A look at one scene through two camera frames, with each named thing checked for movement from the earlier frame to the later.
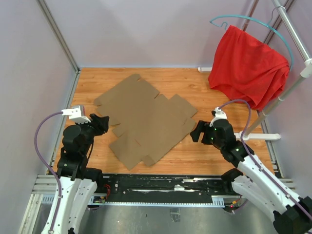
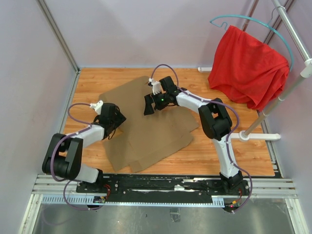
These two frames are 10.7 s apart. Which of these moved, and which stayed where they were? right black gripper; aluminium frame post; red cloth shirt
Moved: right black gripper
Stayed: aluminium frame post; red cloth shirt
